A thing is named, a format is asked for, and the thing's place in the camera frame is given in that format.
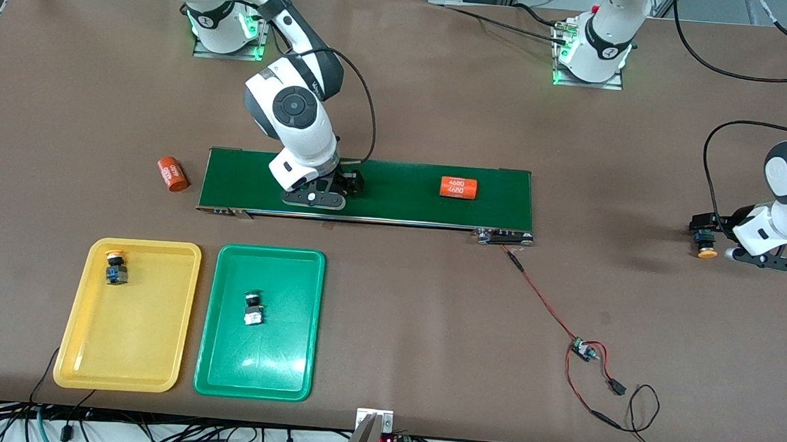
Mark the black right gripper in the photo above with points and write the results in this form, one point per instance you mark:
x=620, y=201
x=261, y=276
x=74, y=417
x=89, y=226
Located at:
x=345, y=180

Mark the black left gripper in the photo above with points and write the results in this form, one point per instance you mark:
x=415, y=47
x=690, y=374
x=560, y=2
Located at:
x=718, y=222

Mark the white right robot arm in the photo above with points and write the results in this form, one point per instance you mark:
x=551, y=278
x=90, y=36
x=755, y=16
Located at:
x=294, y=112

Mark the yellow push button switch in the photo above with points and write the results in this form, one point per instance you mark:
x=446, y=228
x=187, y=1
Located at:
x=117, y=274
x=706, y=248

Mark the red black power lead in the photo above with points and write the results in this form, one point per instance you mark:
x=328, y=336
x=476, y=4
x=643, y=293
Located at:
x=619, y=387

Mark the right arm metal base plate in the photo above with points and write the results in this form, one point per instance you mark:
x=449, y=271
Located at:
x=262, y=39

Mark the yellow plastic tray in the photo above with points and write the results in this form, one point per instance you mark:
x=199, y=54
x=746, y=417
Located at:
x=134, y=328

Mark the small metal table bracket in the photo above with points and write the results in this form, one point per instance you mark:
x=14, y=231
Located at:
x=385, y=419

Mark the green push button switch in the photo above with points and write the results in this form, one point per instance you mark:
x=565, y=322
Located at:
x=253, y=310

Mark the green plastic tray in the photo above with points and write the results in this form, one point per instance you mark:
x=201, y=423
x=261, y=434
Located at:
x=276, y=357

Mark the small controller circuit board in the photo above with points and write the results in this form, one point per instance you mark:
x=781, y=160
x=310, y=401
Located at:
x=584, y=349

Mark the brown tape piece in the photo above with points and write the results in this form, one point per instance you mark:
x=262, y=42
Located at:
x=330, y=226

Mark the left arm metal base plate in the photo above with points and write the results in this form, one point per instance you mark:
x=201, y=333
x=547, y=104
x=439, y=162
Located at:
x=593, y=85

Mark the green conveyor belt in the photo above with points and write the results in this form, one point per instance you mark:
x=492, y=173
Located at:
x=401, y=204

